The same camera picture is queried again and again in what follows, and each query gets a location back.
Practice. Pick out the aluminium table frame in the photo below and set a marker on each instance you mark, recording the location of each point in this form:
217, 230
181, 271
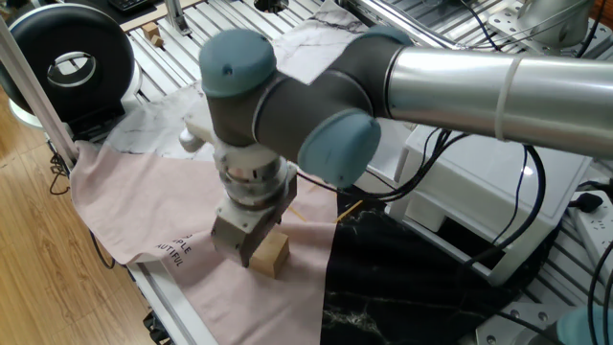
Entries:
167, 302

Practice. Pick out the white drawer with black knob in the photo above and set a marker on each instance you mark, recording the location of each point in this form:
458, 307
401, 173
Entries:
392, 139

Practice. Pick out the white vented wrist mount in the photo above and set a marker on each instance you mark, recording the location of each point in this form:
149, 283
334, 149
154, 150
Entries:
239, 155

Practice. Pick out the white plastic drawer cabinet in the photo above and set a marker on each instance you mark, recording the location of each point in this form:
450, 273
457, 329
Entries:
479, 182

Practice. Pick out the silver Schunk gripper body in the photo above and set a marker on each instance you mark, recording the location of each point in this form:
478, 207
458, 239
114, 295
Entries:
227, 242

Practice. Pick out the black bracket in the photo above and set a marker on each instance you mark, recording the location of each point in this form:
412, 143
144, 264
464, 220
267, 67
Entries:
155, 330

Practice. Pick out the white power strip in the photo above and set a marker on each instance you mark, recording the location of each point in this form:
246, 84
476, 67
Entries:
596, 225

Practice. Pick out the metal bracket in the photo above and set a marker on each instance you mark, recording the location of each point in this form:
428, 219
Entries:
177, 19

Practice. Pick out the light wooden cube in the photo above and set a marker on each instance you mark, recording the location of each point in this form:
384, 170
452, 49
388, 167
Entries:
273, 256

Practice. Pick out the black power plug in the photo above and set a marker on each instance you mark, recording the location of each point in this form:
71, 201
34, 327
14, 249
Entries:
586, 201

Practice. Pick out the aluminium frame post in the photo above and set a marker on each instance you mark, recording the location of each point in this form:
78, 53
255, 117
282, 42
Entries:
40, 96

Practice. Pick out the small wooden block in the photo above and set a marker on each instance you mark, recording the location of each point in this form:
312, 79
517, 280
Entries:
151, 30
158, 41

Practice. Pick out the black keyboard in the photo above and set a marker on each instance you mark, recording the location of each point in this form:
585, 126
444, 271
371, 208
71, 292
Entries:
129, 4

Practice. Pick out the white gripper adapter plate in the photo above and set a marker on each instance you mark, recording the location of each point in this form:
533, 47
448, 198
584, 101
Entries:
234, 215

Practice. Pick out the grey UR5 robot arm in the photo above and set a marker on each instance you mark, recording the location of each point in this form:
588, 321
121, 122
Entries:
431, 91

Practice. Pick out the light wooden desk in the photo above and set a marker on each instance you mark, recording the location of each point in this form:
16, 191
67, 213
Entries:
134, 21

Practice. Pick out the marble pink black tablecloth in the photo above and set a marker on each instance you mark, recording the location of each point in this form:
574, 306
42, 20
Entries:
143, 201

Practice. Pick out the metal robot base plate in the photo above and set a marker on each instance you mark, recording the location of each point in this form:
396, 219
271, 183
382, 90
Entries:
507, 326

